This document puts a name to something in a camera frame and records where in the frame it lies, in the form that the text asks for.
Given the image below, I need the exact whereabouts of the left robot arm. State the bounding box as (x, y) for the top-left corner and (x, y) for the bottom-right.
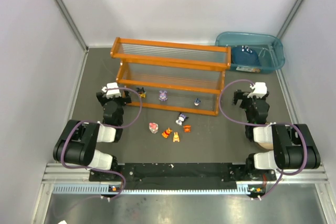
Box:
(53, 91), (131, 170)

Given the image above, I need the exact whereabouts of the orange rabbit toy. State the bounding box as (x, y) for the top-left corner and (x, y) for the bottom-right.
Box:
(173, 132), (180, 142)

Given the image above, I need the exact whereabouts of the orange striped tiger toy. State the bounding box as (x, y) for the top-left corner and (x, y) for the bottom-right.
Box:
(183, 125), (191, 132)

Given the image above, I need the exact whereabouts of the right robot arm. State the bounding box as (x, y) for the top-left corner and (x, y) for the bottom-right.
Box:
(233, 90), (321, 170)

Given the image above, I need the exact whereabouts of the yellow bear toy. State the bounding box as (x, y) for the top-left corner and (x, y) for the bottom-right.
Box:
(162, 127), (172, 138)

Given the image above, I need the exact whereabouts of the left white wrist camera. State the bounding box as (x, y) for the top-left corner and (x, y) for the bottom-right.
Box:
(101, 82), (122, 99)

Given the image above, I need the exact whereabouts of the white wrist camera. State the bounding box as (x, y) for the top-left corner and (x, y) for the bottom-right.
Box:
(247, 82), (268, 99)
(101, 82), (122, 99)

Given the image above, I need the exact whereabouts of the orange wooden shelf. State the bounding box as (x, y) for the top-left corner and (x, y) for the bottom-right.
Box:
(110, 37), (232, 116)

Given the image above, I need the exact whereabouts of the black white Kuromi toy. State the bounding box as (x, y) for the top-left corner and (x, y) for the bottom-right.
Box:
(175, 112), (188, 126)

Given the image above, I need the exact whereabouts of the purple bunny toy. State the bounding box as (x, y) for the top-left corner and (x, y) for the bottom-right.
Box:
(159, 90), (167, 102)

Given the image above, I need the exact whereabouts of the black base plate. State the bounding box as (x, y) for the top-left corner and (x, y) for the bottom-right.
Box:
(88, 162), (277, 190)

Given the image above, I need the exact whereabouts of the tan tape roll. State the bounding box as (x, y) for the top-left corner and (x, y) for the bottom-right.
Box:
(254, 122), (276, 152)

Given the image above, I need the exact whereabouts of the black and yellow toy figure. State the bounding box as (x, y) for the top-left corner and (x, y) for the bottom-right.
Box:
(136, 87), (146, 98)

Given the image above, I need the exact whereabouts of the dark blue cap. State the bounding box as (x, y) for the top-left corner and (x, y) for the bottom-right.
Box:
(231, 45), (260, 66)

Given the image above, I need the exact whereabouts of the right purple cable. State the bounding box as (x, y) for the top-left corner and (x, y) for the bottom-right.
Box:
(218, 79), (308, 200)

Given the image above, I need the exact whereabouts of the teal plastic bin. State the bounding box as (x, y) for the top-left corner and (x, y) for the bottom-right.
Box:
(215, 31), (285, 74)

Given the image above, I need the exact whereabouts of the blue donkey toy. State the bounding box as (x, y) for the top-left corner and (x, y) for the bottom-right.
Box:
(194, 98), (201, 106)

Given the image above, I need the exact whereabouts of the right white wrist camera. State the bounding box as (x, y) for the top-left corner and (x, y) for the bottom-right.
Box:
(247, 82), (268, 99)

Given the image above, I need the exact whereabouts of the grey slotted cable duct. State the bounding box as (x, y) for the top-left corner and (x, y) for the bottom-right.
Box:
(52, 183), (251, 195)

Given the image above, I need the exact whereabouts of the pink heart flower toy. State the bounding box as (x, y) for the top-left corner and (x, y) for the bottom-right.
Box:
(149, 122), (159, 134)

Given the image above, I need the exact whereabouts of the aluminium frame rail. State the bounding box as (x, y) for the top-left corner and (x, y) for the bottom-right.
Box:
(41, 163), (121, 185)

